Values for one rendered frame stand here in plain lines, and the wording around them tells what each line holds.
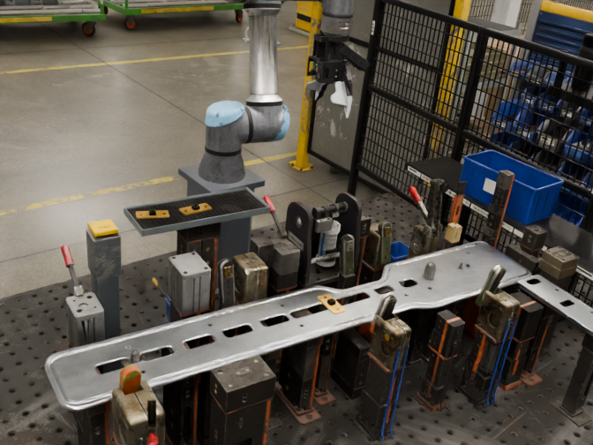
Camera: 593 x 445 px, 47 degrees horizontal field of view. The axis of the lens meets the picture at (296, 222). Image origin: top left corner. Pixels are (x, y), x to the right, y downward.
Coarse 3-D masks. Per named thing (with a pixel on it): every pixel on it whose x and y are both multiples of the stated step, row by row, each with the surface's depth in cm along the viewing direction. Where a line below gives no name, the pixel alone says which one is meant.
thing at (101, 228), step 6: (90, 222) 170; (96, 222) 170; (102, 222) 171; (108, 222) 171; (90, 228) 168; (96, 228) 168; (102, 228) 168; (108, 228) 169; (114, 228) 169; (96, 234) 166; (102, 234) 167; (108, 234) 168
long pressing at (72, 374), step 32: (448, 256) 206; (480, 256) 208; (320, 288) 183; (352, 288) 184; (416, 288) 188; (448, 288) 190; (480, 288) 192; (192, 320) 165; (224, 320) 166; (256, 320) 168; (320, 320) 170; (352, 320) 172; (64, 352) 150; (96, 352) 151; (128, 352) 152; (192, 352) 154; (224, 352) 155; (256, 352) 157; (64, 384) 141; (96, 384) 142; (160, 384) 145
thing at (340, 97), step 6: (336, 84) 172; (342, 84) 173; (336, 90) 172; (342, 90) 172; (330, 96) 171; (336, 96) 171; (342, 96) 172; (348, 96) 172; (336, 102) 171; (342, 102) 172; (348, 102) 172; (348, 108) 173; (348, 114) 173
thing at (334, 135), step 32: (416, 0) 390; (448, 0) 373; (320, 32) 461; (352, 32) 439; (416, 32) 396; (384, 64) 422; (416, 64) 400; (448, 64) 379; (352, 96) 451; (416, 96) 407; (448, 96) 387; (320, 128) 485; (352, 128) 458; (416, 160) 420; (384, 192) 447
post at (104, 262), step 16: (96, 240) 167; (112, 240) 169; (96, 256) 168; (112, 256) 171; (96, 272) 170; (112, 272) 173; (96, 288) 174; (112, 288) 176; (112, 304) 178; (112, 320) 180; (112, 336) 183; (112, 368) 188
